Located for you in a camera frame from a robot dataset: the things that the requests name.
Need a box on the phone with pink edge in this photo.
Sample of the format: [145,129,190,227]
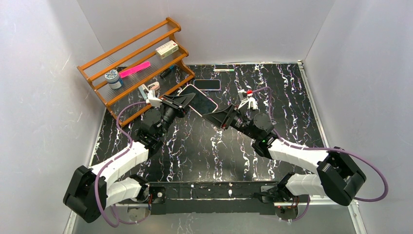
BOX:
[178,84,218,116]

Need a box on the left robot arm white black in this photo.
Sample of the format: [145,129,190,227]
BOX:
[63,93,195,223]

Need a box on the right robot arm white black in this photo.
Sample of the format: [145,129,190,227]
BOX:
[203,105,366,206]

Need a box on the small white stapler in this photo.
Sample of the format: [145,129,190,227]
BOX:
[248,97,258,110]

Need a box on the pink mini stapler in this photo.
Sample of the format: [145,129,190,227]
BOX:
[147,81,160,91]

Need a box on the black marker with blue cap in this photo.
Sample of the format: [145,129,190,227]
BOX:
[159,64,176,78]

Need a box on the white green pen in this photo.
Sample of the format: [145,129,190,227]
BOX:
[213,69,235,72]

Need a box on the orange wooden shelf rack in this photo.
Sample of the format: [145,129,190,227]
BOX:
[77,17,195,118]

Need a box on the neon pink flat strip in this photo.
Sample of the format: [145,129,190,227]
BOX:
[119,61,151,78]

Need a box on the white box with red label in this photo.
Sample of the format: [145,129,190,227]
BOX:
[155,40,179,59]

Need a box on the white jar patterned lid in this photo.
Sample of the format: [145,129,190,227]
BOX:
[104,69,123,90]

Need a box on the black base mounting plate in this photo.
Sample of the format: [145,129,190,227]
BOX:
[117,181,310,216]

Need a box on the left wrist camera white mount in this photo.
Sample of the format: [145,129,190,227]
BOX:
[146,90,162,108]

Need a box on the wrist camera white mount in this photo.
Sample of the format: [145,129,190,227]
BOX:
[146,90,162,108]
[238,89,253,112]

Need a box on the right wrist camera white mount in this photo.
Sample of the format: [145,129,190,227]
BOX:
[238,89,253,112]

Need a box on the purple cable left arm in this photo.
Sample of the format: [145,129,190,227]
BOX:
[94,101,152,228]

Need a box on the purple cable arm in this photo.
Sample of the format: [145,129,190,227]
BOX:
[250,86,389,222]
[94,101,152,228]

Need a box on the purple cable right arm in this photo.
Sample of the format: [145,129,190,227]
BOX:
[250,86,389,222]

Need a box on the aluminium rail frame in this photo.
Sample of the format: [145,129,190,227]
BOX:
[63,59,369,234]

